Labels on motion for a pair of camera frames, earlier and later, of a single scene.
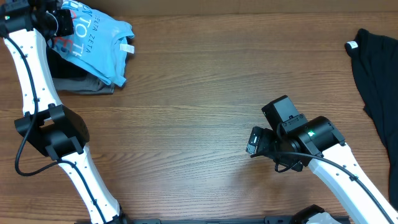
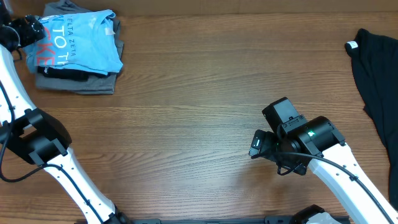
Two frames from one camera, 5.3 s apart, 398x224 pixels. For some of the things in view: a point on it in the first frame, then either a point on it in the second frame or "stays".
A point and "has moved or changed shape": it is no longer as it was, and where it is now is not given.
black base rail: x=277 y=220 stays
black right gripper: x=266 y=136 stays
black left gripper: x=65 y=30 -> x=27 y=36
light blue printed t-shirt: x=98 y=42 has moved or changed shape
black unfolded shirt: x=375 y=63 stays
